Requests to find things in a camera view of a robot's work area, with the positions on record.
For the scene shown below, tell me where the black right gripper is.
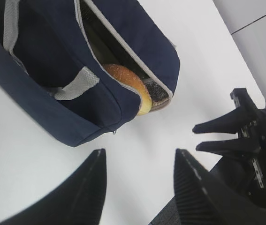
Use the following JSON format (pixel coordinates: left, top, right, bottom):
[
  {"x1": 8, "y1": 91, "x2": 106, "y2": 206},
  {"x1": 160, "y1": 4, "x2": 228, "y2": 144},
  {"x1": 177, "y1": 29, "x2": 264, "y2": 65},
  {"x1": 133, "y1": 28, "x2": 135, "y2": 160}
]
[{"x1": 192, "y1": 88, "x2": 266, "y2": 208}]

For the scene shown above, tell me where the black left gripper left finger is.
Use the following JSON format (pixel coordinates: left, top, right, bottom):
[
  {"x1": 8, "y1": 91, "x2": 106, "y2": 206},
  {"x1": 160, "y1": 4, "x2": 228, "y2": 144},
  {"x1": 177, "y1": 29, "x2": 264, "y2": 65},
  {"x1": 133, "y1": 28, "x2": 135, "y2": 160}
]
[{"x1": 1, "y1": 149, "x2": 106, "y2": 225}]

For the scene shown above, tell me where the sugared brown bread roll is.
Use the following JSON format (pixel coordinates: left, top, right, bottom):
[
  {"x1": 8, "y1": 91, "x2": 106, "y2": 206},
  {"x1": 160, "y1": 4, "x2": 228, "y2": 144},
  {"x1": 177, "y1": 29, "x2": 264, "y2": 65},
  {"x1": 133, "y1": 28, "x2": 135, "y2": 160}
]
[{"x1": 103, "y1": 64, "x2": 152, "y2": 116}]

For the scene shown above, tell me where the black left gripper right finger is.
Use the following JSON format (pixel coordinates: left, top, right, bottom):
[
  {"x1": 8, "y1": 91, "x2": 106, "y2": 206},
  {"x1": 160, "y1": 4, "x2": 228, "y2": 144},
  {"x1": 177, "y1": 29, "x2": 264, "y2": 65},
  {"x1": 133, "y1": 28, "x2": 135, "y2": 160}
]
[{"x1": 174, "y1": 149, "x2": 266, "y2": 225}]

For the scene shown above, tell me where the navy insulated lunch bag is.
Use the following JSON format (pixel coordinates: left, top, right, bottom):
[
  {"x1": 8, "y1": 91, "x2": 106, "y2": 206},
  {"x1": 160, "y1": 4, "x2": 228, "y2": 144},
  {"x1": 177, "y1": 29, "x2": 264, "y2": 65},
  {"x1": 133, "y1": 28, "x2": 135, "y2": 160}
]
[{"x1": 0, "y1": 0, "x2": 180, "y2": 147}]

